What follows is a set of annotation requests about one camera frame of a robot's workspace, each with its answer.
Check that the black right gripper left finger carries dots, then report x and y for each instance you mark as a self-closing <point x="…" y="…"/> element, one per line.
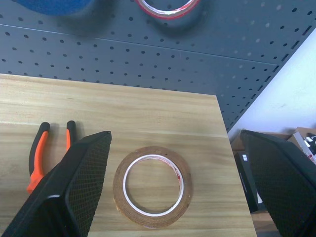
<point x="61" y="187"/>

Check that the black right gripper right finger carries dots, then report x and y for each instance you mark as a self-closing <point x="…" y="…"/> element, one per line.
<point x="284" y="182"/>

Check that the grey perforated pegboard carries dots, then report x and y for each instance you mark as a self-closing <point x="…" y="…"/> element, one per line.
<point x="153" y="54"/>

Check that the black box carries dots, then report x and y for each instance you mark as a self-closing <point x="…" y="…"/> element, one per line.
<point x="247" y="182"/>

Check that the orange and black pliers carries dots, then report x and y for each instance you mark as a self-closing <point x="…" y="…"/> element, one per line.
<point x="37" y="158"/>

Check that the brown tape roll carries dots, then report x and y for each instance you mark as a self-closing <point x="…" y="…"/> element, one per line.
<point x="153" y="186"/>

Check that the blue tape roll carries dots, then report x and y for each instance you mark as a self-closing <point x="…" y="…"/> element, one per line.
<point x="53" y="6"/>

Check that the red tape roll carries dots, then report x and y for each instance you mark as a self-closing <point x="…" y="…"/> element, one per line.
<point x="168" y="8"/>

